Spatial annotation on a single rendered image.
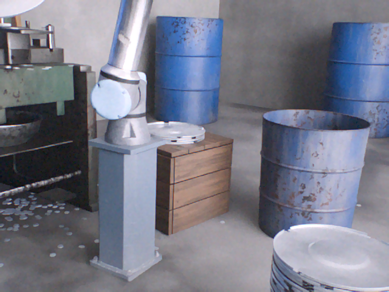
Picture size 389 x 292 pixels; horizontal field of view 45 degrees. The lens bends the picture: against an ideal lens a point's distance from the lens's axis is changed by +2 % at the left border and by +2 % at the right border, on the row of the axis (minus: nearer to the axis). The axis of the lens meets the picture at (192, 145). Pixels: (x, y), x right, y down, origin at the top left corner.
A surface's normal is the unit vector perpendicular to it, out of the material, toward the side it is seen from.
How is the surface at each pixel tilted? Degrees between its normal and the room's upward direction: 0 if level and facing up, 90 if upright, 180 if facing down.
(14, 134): 105
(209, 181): 90
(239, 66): 90
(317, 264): 0
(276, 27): 90
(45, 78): 90
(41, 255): 0
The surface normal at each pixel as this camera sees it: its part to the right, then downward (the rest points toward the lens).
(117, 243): -0.54, 0.19
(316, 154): -0.21, 0.28
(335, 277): 0.04, -0.97
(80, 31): 0.80, 0.18
